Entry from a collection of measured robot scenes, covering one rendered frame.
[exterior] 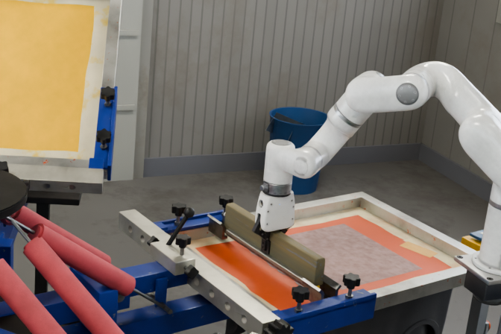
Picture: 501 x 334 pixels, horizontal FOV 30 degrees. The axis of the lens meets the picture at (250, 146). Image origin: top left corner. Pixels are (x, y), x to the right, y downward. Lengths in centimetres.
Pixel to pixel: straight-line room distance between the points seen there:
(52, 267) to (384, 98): 83
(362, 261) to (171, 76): 321
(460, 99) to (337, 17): 390
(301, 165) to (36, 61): 100
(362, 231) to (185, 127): 308
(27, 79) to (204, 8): 287
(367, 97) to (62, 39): 118
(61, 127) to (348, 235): 91
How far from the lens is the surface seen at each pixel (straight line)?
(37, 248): 197
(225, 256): 260
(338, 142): 241
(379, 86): 217
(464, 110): 220
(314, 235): 279
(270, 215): 242
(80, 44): 300
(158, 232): 250
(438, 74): 225
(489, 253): 229
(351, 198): 301
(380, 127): 646
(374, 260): 269
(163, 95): 570
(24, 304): 187
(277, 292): 243
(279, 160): 237
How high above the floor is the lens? 206
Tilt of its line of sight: 18 degrees down
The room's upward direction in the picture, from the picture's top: 6 degrees clockwise
